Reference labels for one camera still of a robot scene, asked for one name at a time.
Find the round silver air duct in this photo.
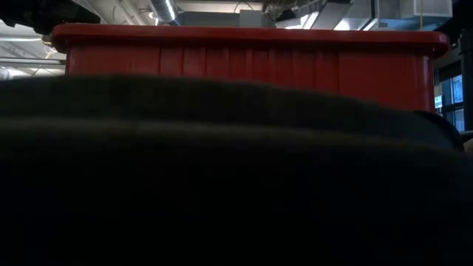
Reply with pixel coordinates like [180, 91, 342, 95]
[149, 0, 180, 25]

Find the rectangular grey ceiling duct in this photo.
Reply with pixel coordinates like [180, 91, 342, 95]
[312, 0, 374, 31]

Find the black stand pole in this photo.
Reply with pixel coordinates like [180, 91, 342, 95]
[460, 29, 473, 131]

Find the red plastic bin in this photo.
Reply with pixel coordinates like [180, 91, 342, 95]
[50, 22, 451, 113]

